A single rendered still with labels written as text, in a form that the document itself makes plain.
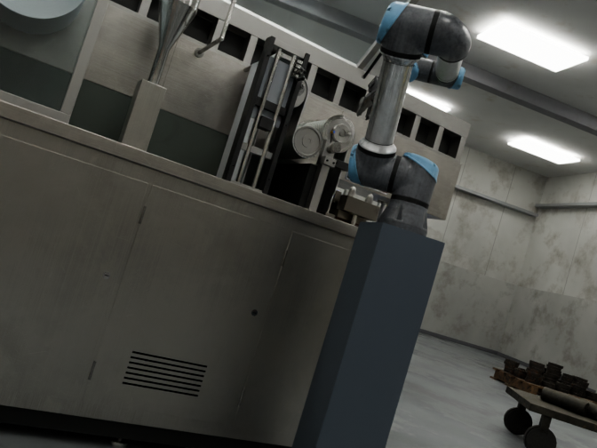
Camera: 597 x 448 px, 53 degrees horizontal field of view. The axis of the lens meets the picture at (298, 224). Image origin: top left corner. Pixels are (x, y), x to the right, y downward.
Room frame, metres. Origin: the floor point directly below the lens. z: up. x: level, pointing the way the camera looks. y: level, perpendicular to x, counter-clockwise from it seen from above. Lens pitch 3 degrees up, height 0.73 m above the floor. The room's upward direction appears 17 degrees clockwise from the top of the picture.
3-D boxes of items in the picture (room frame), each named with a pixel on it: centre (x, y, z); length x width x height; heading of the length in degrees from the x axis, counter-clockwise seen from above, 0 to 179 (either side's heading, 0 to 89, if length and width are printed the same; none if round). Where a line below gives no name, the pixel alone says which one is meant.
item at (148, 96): (2.10, 0.65, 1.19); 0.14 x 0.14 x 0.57
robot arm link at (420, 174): (1.77, -0.29, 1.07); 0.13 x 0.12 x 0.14; 79
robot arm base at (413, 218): (1.77, -0.30, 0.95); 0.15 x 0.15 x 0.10
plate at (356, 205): (2.54, -0.14, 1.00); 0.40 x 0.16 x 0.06; 26
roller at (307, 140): (2.38, 0.11, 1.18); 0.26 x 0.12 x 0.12; 26
